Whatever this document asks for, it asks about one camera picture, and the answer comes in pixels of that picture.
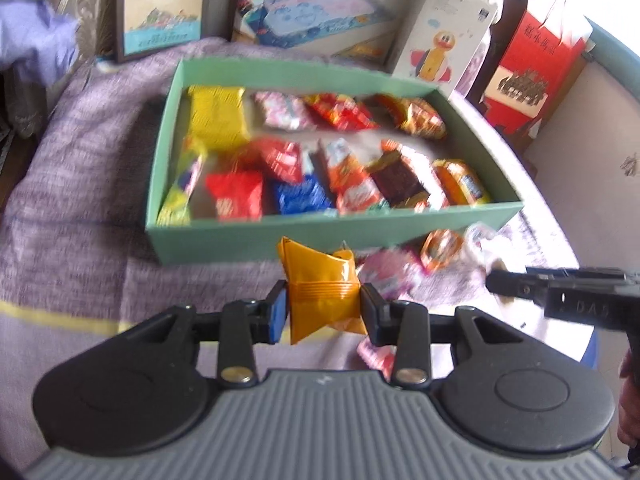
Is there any clear jelly cup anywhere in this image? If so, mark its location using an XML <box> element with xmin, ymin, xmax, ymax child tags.
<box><xmin>464</xmin><ymin>221</ymin><xmax>507</xmax><ymax>262</ymax></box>

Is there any pink foil snack packet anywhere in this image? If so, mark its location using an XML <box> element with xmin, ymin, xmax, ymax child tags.
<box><xmin>356</xmin><ymin>339</ymin><xmax>402</xmax><ymax>382</ymax></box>

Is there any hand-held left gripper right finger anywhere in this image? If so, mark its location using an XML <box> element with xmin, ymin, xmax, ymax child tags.
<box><xmin>359</xmin><ymin>282</ymin><xmax>523</xmax><ymax>388</ymax></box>

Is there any red square snack packet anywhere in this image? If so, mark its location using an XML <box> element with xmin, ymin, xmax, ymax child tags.
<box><xmin>205</xmin><ymin>171</ymin><xmax>265</xmax><ymax>222</ymax></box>

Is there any red gift box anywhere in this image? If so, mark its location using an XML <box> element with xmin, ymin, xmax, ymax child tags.
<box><xmin>481</xmin><ymin>6</ymin><xmax>594</xmax><ymax>134</ymax></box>

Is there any orange and white snack packet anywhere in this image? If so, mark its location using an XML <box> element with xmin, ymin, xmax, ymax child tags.
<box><xmin>316</xmin><ymin>137</ymin><xmax>389</xmax><ymax>214</ymax></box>

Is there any yellow cartoon snack packet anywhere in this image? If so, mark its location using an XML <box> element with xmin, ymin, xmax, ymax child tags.
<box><xmin>156</xmin><ymin>136</ymin><xmax>209</xmax><ymax>227</ymax></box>

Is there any person's right hand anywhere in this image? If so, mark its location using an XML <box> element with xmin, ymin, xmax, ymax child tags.
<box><xmin>617</xmin><ymin>351</ymin><xmax>640</xmax><ymax>447</ymax></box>

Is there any yellow cracker packet blue label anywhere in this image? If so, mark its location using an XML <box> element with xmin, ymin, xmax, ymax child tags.
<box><xmin>432</xmin><ymin>159</ymin><xmax>492</xmax><ymax>206</ymax></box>

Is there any orange yellow snack packet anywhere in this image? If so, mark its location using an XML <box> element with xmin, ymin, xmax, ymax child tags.
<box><xmin>277</xmin><ymin>236</ymin><xmax>369</xmax><ymax>346</ymax></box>

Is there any pink candy packet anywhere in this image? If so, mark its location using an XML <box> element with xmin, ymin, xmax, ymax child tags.
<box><xmin>356</xmin><ymin>249</ymin><xmax>424</xmax><ymax>302</ymax></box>

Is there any orange ring snack packet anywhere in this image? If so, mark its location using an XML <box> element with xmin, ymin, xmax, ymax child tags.
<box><xmin>419</xmin><ymin>228</ymin><xmax>467</xmax><ymax>274</ymax></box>

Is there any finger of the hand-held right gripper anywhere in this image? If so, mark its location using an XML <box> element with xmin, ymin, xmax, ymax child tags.
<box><xmin>485</xmin><ymin>267</ymin><xmax>552</xmax><ymax>307</ymax></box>

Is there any plain yellow snack packet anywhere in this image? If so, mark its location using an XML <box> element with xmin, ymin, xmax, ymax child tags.
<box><xmin>188</xmin><ymin>85</ymin><xmax>252</xmax><ymax>152</ymax></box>

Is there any drawing mat toy box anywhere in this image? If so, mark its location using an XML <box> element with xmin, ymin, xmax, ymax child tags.
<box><xmin>230</xmin><ymin>0</ymin><xmax>452</xmax><ymax>69</ymax></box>

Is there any red crinkled snack packet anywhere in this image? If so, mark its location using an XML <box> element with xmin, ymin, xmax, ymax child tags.
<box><xmin>247</xmin><ymin>137</ymin><xmax>304</xmax><ymax>184</ymax></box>

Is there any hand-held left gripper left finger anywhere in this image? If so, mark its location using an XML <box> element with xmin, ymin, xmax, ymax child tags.
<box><xmin>117</xmin><ymin>280</ymin><xmax>289</xmax><ymax>387</ymax></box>

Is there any blue and white snack packet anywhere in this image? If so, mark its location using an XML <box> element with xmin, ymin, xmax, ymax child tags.
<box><xmin>273</xmin><ymin>175</ymin><xmax>336</xmax><ymax>217</ymax></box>

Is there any red striped snack packet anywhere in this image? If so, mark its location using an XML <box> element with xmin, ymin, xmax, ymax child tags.
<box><xmin>305</xmin><ymin>92</ymin><xmax>382</xmax><ymax>132</ymax></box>

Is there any dark brown snack packet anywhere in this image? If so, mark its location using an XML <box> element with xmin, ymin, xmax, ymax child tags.
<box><xmin>369</xmin><ymin>141</ymin><xmax>442</xmax><ymax>210</ymax></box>

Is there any framed pastry gift box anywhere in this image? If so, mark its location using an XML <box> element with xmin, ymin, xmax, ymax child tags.
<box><xmin>112</xmin><ymin>0</ymin><xmax>209</xmax><ymax>64</ymax></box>

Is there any pink patterned snack packet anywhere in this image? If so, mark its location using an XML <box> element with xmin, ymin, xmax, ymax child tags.
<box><xmin>254</xmin><ymin>91</ymin><xmax>313</xmax><ymax>132</ymax></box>

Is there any teal cardboard box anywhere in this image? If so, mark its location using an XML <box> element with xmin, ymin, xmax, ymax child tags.
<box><xmin>145</xmin><ymin>58</ymin><xmax>524</xmax><ymax>267</ymax></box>

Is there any purple clothes pile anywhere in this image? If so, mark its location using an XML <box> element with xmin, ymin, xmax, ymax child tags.
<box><xmin>0</xmin><ymin>0</ymin><xmax>79</xmax><ymax>72</ymax></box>

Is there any orange brown snack packet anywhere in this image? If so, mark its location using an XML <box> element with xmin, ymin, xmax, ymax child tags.
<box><xmin>377</xmin><ymin>94</ymin><xmax>448</xmax><ymax>142</ymax></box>

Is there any white duck toy box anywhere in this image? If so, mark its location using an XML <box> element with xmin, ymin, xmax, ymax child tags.
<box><xmin>391</xmin><ymin>0</ymin><xmax>499</xmax><ymax>99</ymax></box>

